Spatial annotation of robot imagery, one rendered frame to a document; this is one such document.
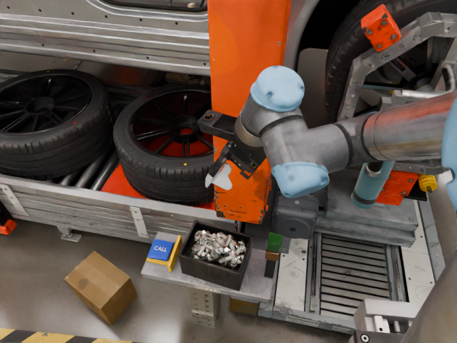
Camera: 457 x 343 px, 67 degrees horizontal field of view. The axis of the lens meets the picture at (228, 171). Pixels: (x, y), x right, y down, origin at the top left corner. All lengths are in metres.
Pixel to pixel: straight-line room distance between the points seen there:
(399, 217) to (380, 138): 1.26
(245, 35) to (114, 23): 0.86
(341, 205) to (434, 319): 1.40
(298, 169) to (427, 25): 0.71
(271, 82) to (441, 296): 0.35
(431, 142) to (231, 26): 0.47
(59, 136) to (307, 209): 1.12
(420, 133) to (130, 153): 1.23
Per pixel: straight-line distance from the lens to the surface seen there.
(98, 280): 1.56
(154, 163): 1.44
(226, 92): 0.85
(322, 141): 0.53
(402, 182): 1.45
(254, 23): 0.76
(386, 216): 1.74
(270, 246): 1.01
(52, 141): 1.72
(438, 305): 0.32
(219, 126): 0.69
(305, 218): 1.41
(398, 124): 0.49
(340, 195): 1.74
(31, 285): 1.89
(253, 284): 1.17
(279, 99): 0.51
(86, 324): 1.70
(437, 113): 0.44
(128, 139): 1.58
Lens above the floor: 1.50
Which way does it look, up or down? 46 degrees down
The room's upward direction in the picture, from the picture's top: straight up
